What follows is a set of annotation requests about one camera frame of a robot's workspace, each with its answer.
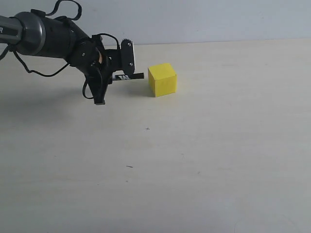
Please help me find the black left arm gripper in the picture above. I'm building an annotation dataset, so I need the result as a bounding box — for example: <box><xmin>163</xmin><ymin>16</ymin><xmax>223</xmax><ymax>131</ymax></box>
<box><xmin>65</xmin><ymin>33</ymin><xmax>135</xmax><ymax>105</ymax></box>

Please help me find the black and white marker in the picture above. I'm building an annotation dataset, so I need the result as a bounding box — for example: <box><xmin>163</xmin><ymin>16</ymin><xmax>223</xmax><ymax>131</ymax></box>
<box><xmin>112</xmin><ymin>73</ymin><xmax>144</xmax><ymax>81</ymax></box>

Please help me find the yellow cube block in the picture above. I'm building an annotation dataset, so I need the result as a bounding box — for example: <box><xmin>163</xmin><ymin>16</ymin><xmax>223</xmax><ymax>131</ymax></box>
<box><xmin>148</xmin><ymin>63</ymin><xmax>177</xmax><ymax>97</ymax></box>

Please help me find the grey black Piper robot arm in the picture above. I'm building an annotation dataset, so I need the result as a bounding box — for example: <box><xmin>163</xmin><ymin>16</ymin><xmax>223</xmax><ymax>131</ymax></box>
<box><xmin>0</xmin><ymin>10</ymin><xmax>135</xmax><ymax>105</ymax></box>

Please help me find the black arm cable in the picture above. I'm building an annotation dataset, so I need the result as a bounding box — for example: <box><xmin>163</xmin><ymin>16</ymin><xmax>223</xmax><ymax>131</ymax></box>
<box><xmin>0</xmin><ymin>0</ymin><xmax>122</xmax><ymax>100</ymax></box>

